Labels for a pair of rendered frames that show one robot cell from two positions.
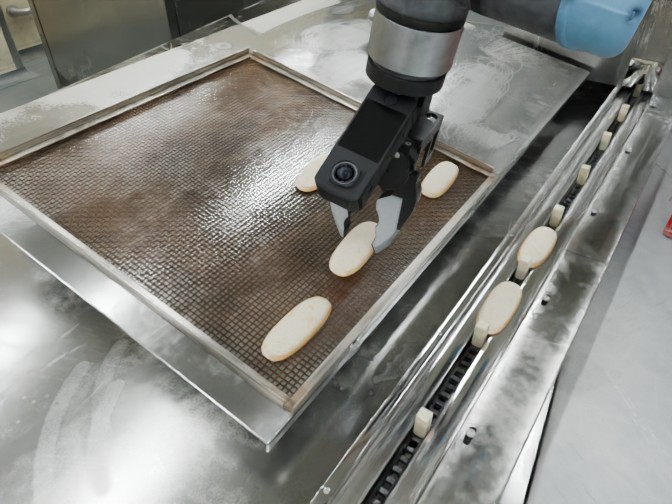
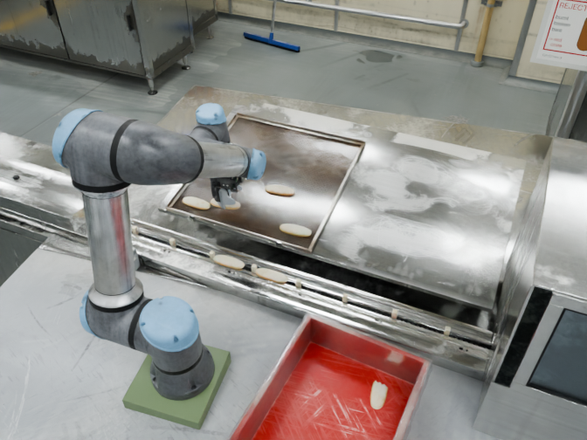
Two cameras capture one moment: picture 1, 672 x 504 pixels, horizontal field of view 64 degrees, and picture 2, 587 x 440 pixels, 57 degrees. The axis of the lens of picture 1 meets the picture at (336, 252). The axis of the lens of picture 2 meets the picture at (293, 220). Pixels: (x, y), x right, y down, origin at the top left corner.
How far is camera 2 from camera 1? 1.57 m
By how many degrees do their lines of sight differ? 58
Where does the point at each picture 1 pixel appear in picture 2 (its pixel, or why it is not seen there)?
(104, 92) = (300, 119)
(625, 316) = (241, 312)
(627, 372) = (208, 307)
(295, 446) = (171, 224)
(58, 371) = not seen: hidden behind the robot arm
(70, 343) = not seen: hidden behind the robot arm
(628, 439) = not seen: hidden behind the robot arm
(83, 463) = (165, 188)
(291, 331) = (191, 200)
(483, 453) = (160, 253)
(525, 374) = (191, 264)
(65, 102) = (287, 113)
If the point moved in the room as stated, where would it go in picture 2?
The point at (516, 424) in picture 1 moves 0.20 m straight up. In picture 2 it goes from (170, 261) to (160, 209)
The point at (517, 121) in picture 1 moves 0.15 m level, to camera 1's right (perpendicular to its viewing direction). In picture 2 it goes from (376, 261) to (394, 300)
